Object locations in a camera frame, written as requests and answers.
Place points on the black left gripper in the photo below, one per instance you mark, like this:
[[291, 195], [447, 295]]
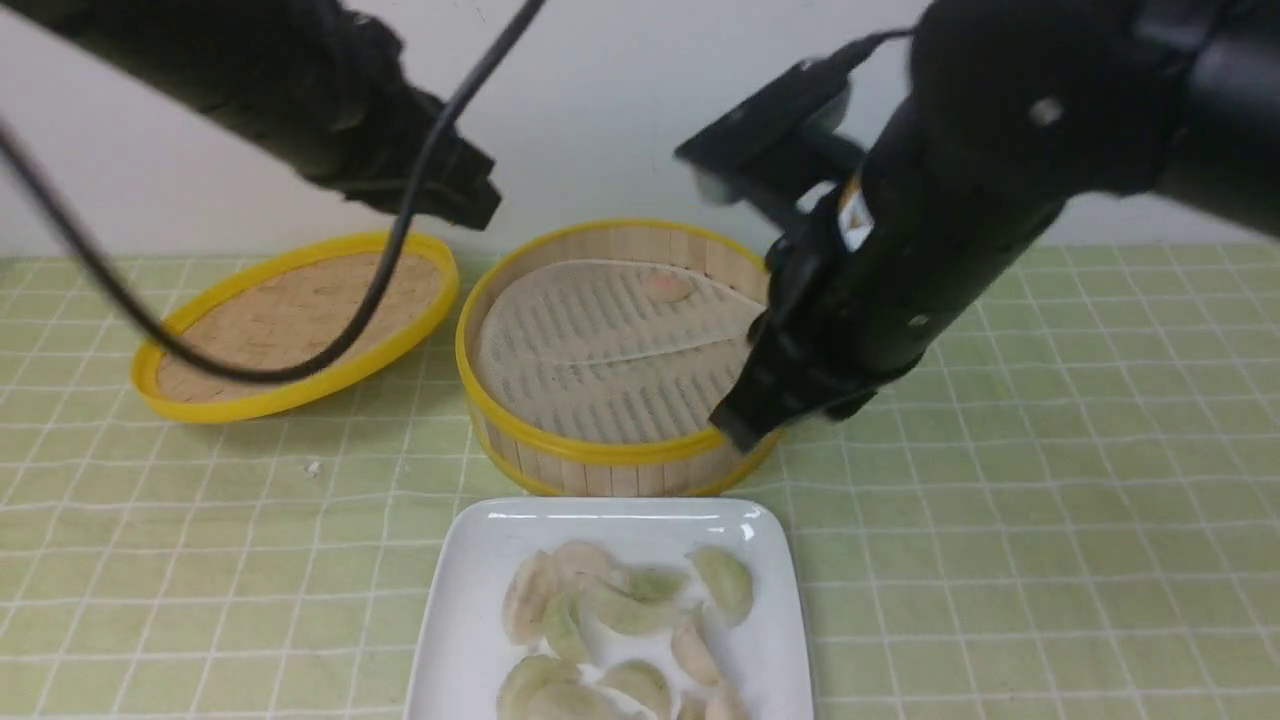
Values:
[[453, 184]]

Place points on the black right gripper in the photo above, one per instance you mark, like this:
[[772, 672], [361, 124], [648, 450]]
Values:
[[813, 351]]

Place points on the pink dumpling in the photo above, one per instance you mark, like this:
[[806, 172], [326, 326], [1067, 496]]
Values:
[[664, 288]]

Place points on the pale dumpling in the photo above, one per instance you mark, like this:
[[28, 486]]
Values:
[[534, 584], [581, 563], [690, 650]]

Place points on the small green dumpling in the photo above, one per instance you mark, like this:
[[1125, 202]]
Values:
[[562, 630]]

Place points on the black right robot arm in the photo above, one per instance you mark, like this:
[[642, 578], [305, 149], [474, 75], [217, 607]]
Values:
[[909, 169]]

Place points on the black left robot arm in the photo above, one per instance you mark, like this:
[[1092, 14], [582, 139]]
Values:
[[316, 85]]

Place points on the white square plate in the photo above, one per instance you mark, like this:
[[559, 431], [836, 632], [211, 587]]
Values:
[[464, 654]]

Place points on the yellow bamboo steamer lid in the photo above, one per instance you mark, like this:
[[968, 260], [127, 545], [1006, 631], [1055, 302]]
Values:
[[280, 311]]

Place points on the yellow bamboo steamer basket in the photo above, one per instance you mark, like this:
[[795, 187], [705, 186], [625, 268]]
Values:
[[701, 464]]

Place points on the green checked tablecloth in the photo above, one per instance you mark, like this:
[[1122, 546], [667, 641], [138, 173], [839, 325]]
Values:
[[1069, 510]]

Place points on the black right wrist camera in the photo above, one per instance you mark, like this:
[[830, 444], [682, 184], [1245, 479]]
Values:
[[780, 143]]

